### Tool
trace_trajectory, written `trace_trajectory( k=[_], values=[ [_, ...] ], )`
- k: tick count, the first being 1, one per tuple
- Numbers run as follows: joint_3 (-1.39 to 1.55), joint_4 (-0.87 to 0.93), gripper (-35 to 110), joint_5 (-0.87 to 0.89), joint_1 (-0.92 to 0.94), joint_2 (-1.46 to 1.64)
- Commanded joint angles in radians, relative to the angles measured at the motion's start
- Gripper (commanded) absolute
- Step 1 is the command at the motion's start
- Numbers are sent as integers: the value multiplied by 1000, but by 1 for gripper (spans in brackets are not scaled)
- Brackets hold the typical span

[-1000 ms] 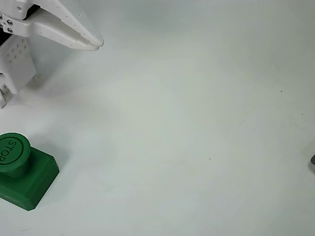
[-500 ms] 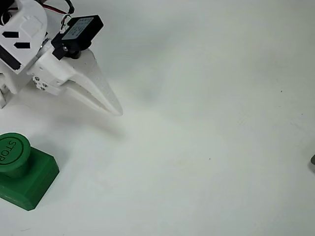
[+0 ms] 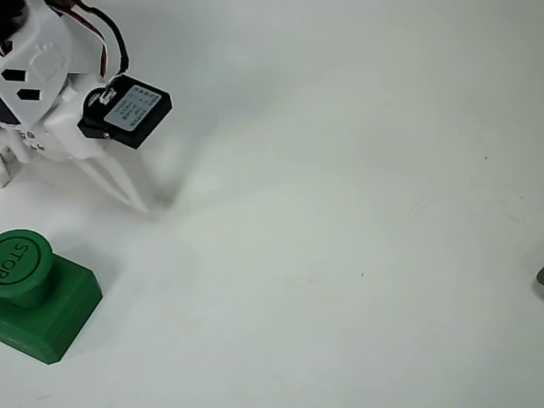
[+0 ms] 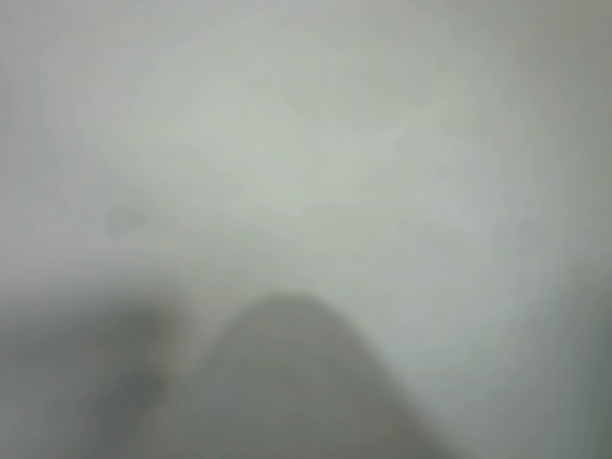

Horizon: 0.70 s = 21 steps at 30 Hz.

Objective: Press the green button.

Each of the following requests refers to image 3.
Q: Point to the green stop push button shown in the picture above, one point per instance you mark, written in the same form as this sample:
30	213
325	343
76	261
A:
64	306

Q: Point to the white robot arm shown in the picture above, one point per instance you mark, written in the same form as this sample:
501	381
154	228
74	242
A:
42	42

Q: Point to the grey object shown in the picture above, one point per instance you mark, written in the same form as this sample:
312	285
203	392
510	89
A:
541	278

